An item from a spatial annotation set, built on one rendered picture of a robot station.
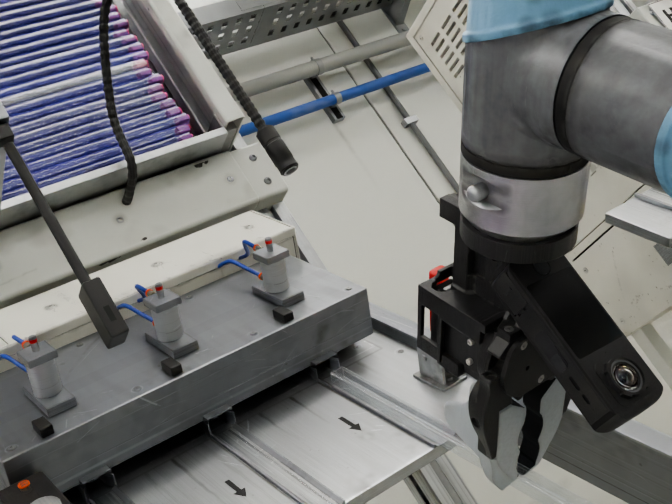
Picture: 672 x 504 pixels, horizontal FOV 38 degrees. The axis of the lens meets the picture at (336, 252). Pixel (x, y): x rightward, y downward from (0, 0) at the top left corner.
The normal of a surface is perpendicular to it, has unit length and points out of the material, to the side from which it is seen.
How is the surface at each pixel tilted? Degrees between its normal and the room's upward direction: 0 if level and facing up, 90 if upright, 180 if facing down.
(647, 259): 90
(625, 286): 90
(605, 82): 74
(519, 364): 146
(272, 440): 45
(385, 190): 90
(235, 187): 90
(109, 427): 135
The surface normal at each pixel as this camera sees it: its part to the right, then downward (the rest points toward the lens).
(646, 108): -0.73, 0.00
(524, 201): -0.18, 0.53
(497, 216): -0.52, 0.47
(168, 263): -0.14, -0.90
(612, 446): -0.78, 0.35
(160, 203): 0.33, -0.47
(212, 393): 0.61, 0.24
